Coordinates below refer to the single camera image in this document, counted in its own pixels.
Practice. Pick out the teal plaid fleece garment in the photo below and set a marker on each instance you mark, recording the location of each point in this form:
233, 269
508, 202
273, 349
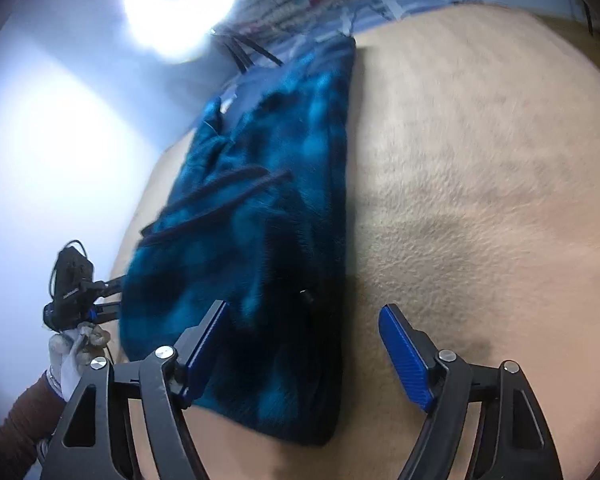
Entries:
280, 185

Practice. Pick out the tan blanket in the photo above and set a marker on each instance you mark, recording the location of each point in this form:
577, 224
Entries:
480, 185

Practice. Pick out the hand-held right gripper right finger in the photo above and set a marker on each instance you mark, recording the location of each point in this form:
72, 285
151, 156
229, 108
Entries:
405, 355

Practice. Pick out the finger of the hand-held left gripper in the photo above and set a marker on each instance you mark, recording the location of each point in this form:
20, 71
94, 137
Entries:
109, 287
102, 311

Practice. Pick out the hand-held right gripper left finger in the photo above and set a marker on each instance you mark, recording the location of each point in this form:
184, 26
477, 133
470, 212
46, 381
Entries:
207, 350

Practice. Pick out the person's left hand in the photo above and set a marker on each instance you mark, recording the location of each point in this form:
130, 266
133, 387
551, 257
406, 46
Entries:
65, 355

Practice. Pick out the black tripod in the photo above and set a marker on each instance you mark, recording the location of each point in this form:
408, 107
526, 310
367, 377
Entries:
240, 55

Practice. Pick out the blue checked bed sheet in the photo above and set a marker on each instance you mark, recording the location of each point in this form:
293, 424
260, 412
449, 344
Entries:
420, 0

